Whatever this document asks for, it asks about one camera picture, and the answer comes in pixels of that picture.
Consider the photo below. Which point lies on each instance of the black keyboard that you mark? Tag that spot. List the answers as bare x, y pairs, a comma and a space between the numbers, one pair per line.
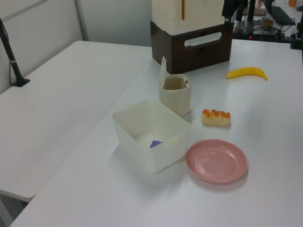
281, 15

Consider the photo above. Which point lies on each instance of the small orange object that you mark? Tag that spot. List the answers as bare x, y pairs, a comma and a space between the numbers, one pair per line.
292, 2

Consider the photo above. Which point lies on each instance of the small beige lidded trash can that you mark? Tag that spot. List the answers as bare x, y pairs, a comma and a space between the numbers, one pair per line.
175, 101

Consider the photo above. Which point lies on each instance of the white plastic storage box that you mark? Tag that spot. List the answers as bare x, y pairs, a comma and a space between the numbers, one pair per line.
132, 123

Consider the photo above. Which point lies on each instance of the toy bread with orange topping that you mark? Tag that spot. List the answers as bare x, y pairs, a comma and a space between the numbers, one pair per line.
216, 119

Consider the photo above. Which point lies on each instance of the small brown cardboard piece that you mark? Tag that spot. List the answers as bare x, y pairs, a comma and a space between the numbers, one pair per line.
266, 22

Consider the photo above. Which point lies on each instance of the cream white cabinet box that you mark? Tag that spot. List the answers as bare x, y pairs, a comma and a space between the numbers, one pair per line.
201, 14

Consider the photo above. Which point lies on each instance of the yellow toy banana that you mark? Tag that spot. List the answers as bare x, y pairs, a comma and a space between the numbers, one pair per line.
246, 71

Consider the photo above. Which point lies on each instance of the dark brown crate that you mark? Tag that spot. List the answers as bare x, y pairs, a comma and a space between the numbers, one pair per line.
201, 56

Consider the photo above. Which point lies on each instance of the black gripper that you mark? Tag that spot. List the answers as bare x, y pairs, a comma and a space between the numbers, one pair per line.
233, 7

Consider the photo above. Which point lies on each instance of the purple paper card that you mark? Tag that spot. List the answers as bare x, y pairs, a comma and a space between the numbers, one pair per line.
155, 143

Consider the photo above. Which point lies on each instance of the black camera stand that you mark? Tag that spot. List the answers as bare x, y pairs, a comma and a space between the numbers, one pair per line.
298, 35

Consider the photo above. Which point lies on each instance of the black upright pole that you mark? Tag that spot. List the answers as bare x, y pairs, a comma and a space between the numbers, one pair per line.
251, 10

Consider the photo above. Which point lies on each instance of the pink plastic plate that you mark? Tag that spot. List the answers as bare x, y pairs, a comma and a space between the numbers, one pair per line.
216, 162

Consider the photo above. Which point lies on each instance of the black device with red light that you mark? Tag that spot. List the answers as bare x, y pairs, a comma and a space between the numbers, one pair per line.
260, 34

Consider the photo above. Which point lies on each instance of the black camera pole with clamp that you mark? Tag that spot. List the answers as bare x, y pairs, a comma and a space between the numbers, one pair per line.
11, 61

